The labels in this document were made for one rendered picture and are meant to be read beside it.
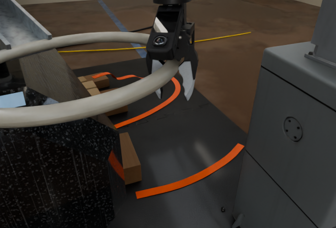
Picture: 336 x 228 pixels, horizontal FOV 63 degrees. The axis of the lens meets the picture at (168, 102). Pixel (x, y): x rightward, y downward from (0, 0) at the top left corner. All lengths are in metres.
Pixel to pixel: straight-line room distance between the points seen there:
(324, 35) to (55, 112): 0.72
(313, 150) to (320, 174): 0.07
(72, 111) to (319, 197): 0.73
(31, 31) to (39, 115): 0.55
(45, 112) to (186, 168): 1.28
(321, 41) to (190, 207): 0.96
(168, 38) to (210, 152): 1.34
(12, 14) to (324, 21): 0.94
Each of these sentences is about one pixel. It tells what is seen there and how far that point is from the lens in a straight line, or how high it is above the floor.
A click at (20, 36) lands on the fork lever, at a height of 0.91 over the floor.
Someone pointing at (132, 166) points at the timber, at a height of 0.13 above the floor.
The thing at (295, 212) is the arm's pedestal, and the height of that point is 0.40.
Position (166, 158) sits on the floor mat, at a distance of 1.69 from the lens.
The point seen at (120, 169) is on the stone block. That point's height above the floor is 0.43.
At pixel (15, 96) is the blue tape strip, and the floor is 0.80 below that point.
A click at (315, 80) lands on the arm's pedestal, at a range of 0.82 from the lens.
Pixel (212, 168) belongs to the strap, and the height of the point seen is 0.02.
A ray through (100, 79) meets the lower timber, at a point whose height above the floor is 0.09.
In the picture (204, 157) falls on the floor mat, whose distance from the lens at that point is 1.71.
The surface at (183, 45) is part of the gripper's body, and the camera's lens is 0.53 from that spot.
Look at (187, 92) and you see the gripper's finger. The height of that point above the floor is 0.89.
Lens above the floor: 1.16
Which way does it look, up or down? 31 degrees down
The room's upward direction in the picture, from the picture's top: straight up
